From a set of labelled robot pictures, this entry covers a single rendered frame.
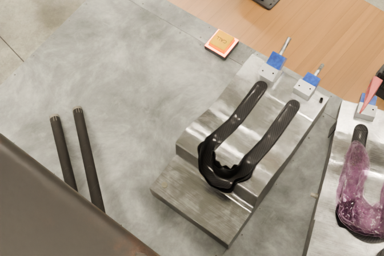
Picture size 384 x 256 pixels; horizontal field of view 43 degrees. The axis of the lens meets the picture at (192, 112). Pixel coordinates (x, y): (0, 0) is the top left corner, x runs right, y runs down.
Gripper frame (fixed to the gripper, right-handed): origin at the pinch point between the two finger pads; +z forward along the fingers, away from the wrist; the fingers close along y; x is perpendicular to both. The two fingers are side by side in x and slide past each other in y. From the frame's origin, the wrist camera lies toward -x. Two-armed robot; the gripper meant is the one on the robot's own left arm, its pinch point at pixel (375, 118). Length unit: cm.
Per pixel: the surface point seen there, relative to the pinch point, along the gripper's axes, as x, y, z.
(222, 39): 36, -53, -13
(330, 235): 27.5, 7.2, 18.4
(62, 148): 33, -64, 46
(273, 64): 26.5, -32.4, -10.8
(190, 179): 32, -30, 29
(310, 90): 27.9, -19.7, -11.3
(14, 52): 119, -171, 21
